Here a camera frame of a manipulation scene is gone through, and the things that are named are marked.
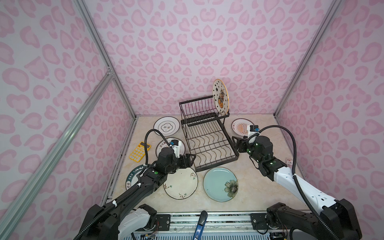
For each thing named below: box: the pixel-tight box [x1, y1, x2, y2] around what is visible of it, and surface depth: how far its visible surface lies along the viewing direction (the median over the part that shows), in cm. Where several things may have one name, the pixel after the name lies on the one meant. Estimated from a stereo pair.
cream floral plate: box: [163, 167, 199, 200], surface depth 86 cm
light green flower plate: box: [203, 167, 239, 203], surface depth 86 cm
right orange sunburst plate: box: [231, 118, 255, 137], surface depth 116 cm
